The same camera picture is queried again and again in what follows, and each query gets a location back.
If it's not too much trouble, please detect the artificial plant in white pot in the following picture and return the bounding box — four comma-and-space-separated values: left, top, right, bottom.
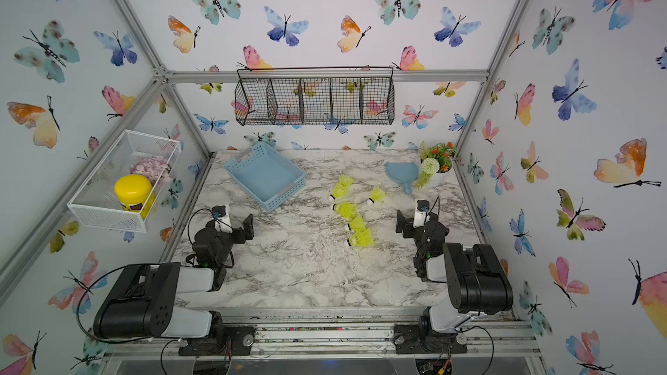
414, 142, 457, 189

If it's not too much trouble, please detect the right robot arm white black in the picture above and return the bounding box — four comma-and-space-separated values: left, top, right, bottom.
393, 211, 513, 354

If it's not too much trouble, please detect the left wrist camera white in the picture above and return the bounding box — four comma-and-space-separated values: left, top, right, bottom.
211, 205, 234, 234

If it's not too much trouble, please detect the yellow shuttlecock bottom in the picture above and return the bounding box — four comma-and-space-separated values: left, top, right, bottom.
347, 228, 374, 248

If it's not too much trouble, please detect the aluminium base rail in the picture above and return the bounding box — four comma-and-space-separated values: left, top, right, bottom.
101, 306, 543, 363

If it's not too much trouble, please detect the yellow shuttlecock top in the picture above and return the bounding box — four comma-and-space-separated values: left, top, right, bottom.
329, 175, 354, 201

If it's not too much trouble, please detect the black wire wall basket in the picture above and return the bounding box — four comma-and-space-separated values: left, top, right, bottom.
232, 66, 395, 130

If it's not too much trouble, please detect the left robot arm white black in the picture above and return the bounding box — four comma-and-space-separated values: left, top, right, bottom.
89, 215, 255, 343

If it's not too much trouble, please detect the light blue plastic scoop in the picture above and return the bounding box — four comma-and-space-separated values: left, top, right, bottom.
385, 162, 420, 194

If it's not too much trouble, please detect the light blue plastic storage basket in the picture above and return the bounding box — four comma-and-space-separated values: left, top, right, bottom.
224, 142, 306, 213

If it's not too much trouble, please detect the pink round item in basket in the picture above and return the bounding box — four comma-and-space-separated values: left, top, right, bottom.
130, 156, 172, 186

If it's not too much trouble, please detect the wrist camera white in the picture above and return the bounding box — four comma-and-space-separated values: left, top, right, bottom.
211, 205, 234, 234
413, 200, 431, 228

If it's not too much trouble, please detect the yellow shuttlecock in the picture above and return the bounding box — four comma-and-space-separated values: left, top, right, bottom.
333, 202, 358, 220
367, 187, 387, 205
329, 175, 354, 201
347, 228, 374, 248
347, 215, 367, 233

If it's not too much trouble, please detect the white mesh wall basket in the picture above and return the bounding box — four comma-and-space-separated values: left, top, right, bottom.
68, 130, 182, 233

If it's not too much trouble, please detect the yellow lidded jar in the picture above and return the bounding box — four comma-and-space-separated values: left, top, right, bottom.
114, 175, 155, 220

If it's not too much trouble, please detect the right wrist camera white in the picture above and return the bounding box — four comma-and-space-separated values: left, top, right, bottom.
413, 200, 431, 228

